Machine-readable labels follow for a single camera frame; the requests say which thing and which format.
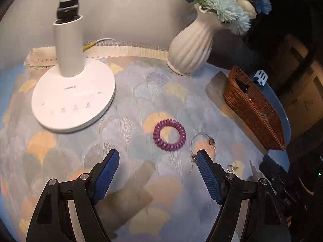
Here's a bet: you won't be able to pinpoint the thin silver bangle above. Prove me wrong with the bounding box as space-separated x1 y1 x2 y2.
189 132 216 167

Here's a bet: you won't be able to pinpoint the brown wicker basket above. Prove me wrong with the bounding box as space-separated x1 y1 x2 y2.
223 66 285 150

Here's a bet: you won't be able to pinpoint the patterned fan-motif table cloth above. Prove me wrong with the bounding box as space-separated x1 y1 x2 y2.
0 55 291 242

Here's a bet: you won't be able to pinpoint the white desk lamp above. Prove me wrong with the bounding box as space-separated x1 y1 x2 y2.
31 0 115 133

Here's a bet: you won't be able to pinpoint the black wrist watch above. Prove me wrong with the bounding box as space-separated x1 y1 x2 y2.
235 79 250 94

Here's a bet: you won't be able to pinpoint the white ribbed ceramic vase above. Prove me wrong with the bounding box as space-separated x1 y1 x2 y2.
166 3 231 76

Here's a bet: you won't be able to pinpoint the blue white artificial flowers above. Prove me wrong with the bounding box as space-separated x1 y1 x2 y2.
187 0 272 35

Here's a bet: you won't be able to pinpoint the small silver ring charm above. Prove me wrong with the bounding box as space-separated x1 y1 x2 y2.
227 164 239 173

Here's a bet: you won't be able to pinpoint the purple spiral hair tie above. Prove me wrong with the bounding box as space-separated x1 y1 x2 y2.
153 118 187 152

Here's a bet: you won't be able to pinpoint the white metal bracket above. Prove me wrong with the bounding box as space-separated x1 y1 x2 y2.
253 70 268 86

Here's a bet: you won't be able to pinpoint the yellow white lamp cable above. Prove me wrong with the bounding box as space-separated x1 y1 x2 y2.
82 37 116 53

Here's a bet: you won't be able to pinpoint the beige woven strap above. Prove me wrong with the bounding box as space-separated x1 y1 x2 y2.
23 45 169 72

